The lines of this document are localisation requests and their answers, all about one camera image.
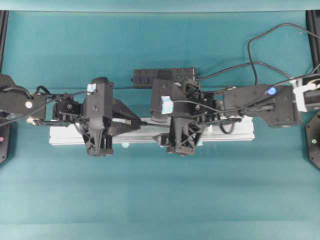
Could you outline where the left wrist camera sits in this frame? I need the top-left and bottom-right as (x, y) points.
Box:
(82, 77), (114, 129)

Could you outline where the black USB hub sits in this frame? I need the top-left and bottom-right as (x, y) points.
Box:
(132, 67), (197, 89)

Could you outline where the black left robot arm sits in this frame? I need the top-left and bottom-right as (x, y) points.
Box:
(0, 74), (143, 157)

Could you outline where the black USB cable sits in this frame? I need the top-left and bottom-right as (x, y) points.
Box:
(124, 23), (320, 130)

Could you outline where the black frame post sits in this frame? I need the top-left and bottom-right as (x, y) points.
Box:
(305, 9), (320, 73)
(0, 10), (10, 72)

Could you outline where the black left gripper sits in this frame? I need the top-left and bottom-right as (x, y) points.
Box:
(52, 95), (142, 157)

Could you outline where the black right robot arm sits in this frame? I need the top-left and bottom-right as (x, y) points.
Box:
(150, 73), (320, 156)

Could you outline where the right black frame post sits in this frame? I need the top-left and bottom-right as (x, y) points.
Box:
(305, 9), (320, 73)

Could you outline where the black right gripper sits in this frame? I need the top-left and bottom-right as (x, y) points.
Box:
(152, 77), (216, 156)

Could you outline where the left blue tape piece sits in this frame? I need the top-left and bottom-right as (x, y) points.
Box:
(121, 142), (130, 148)

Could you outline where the left black frame post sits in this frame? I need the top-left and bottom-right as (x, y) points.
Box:
(0, 10), (10, 72)

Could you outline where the aluminium extrusion rail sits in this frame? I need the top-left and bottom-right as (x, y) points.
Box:
(49, 117), (255, 146)

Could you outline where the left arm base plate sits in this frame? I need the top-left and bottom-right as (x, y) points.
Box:
(0, 124), (12, 164)

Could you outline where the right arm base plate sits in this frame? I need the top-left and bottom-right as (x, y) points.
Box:
(305, 111), (320, 169)

